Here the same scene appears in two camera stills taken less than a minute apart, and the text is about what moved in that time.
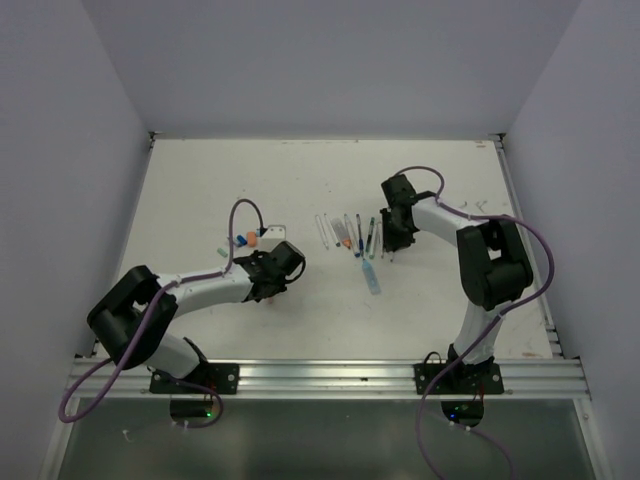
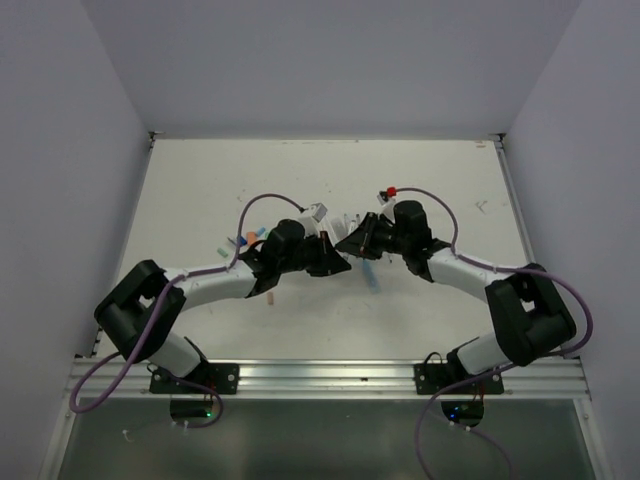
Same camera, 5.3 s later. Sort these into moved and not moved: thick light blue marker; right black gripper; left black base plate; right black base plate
Moved: right black gripper
Not moved: left black base plate; thick light blue marker; right black base plate
